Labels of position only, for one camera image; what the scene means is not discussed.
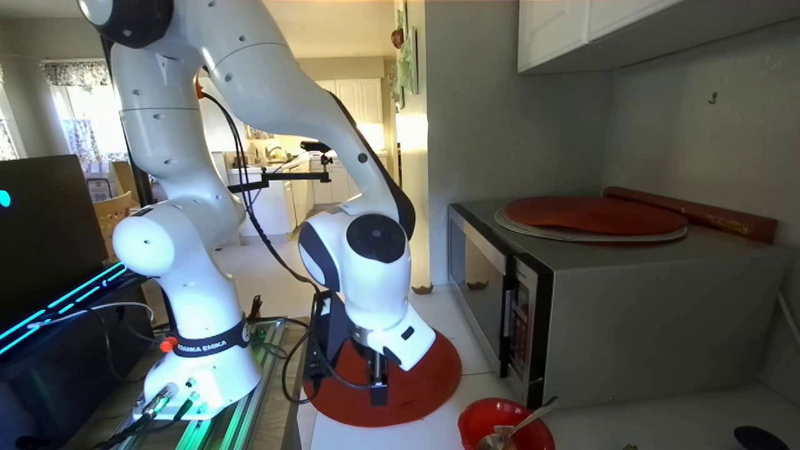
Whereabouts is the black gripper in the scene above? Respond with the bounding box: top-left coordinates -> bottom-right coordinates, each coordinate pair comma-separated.
362,348 -> 394,410

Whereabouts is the large red round plate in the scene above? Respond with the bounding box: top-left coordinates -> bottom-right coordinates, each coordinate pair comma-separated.
299,326 -> 464,429

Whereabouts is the stainless steel microwave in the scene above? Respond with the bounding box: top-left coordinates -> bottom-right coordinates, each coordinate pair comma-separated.
446,198 -> 789,413

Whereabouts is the red bowl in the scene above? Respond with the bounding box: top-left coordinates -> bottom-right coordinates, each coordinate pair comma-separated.
456,395 -> 557,450

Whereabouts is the metal spoon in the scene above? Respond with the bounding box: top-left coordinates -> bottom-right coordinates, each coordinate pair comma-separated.
477,395 -> 563,450

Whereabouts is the red plate on oven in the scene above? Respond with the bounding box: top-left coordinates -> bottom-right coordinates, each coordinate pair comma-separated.
502,195 -> 691,239

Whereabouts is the wooden chair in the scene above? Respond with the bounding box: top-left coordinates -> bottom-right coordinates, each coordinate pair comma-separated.
84,160 -> 143,261

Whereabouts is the black computer monitor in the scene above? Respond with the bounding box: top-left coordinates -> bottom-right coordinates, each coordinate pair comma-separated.
0,153 -> 134,360

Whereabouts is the window curtain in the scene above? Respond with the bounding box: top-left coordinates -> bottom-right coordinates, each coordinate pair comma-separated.
39,58 -> 134,181

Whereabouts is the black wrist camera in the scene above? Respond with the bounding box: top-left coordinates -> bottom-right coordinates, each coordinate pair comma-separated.
307,290 -> 361,379

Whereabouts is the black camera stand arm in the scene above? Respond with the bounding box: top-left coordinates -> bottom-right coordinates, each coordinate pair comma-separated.
228,136 -> 338,198

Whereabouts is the wall picture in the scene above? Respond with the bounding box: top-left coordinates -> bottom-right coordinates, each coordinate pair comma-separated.
391,0 -> 426,111

